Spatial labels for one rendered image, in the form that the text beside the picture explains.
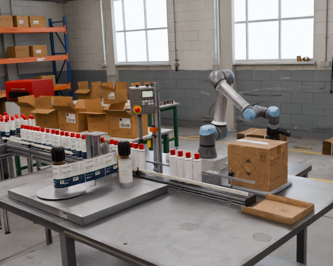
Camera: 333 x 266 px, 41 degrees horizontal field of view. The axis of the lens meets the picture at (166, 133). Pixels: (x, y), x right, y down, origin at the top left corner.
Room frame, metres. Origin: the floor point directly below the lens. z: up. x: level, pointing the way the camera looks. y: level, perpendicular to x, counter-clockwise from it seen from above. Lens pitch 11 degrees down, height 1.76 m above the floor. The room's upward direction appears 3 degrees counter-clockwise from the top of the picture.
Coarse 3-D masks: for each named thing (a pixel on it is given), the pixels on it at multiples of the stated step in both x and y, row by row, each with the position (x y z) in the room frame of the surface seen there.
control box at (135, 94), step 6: (132, 90) 3.08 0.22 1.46; (138, 90) 3.09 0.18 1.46; (132, 96) 3.08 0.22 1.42; (138, 96) 3.09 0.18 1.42; (132, 102) 3.09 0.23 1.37; (138, 102) 3.09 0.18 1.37; (132, 108) 3.09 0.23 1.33; (144, 108) 3.10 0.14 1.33; (150, 108) 3.11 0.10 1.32; (132, 114) 3.09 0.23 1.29; (138, 114) 3.10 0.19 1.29; (144, 114) 3.11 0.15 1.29
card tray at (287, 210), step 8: (264, 200) 2.50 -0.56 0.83; (272, 200) 2.49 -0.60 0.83; (280, 200) 2.46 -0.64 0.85; (288, 200) 2.43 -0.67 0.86; (296, 200) 2.39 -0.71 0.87; (248, 208) 2.31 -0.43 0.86; (256, 208) 2.37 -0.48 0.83; (264, 208) 2.37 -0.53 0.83; (272, 208) 2.36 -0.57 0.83; (280, 208) 2.36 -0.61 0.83; (288, 208) 2.35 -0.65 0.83; (296, 208) 2.35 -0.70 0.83; (304, 208) 2.34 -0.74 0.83; (312, 208) 2.31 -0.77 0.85; (264, 216) 2.24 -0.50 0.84; (272, 216) 2.21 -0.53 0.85; (280, 216) 2.18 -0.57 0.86; (288, 216) 2.24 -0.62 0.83; (296, 216) 2.17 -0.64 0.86; (304, 216) 2.24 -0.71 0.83
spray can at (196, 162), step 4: (196, 156) 2.70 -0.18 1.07; (196, 160) 2.70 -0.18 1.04; (200, 160) 2.70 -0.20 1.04; (196, 164) 2.69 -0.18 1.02; (200, 164) 2.70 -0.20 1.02; (196, 168) 2.69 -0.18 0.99; (200, 168) 2.70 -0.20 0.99; (196, 172) 2.69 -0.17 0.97; (200, 172) 2.70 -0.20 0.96; (196, 176) 2.69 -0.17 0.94; (200, 176) 2.70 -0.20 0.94; (196, 180) 2.69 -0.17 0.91; (200, 180) 2.70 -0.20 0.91
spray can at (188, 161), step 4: (188, 152) 2.75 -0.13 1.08; (188, 156) 2.74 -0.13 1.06; (184, 160) 2.75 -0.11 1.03; (188, 160) 2.73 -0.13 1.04; (184, 164) 2.75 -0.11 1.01; (188, 164) 2.73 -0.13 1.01; (184, 168) 2.75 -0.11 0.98; (188, 168) 2.73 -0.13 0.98; (192, 168) 2.75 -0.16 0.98; (188, 172) 2.73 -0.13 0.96; (192, 172) 2.75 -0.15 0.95; (188, 176) 2.73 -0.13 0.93; (192, 176) 2.74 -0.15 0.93
